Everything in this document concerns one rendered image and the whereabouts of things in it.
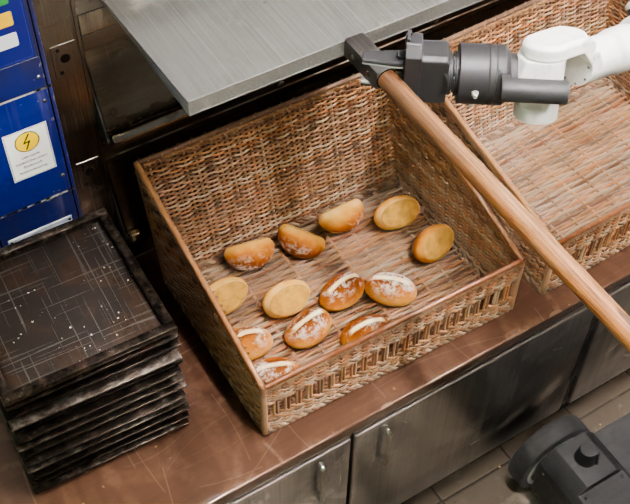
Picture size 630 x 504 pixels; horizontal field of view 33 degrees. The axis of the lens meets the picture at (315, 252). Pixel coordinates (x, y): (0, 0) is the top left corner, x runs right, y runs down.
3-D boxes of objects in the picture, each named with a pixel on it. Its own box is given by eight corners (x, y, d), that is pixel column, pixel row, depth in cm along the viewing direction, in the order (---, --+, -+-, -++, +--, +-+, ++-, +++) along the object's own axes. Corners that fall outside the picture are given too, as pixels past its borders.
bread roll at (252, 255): (274, 234, 206) (282, 261, 206) (268, 237, 212) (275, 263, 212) (224, 248, 204) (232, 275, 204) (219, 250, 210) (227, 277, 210)
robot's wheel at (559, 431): (571, 441, 252) (583, 400, 236) (584, 458, 249) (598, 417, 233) (502, 484, 246) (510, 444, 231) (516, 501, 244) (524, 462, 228)
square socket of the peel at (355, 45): (396, 82, 157) (397, 65, 154) (375, 91, 156) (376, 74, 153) (362, 47, 162) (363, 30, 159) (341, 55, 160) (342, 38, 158)
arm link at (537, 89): (485, 33, 157) (563, 37, 156) (477, 101, 163) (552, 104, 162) (492, 63, 147) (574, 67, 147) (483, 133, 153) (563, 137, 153)
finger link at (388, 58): (362, 52, 156) (404, 54, 156) (361, 66, 154) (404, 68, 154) (362, 43, 155) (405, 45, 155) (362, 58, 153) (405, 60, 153)
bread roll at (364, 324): (382, 317, 202) (384, 299, 198) (397, 343, 198) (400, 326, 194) (333, 334, 199) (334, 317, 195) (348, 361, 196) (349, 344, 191)
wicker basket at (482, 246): (143, 256, 212) (126, 158, 191) (380, 154, 231) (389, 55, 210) (262, 442, 186) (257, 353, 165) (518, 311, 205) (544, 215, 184)
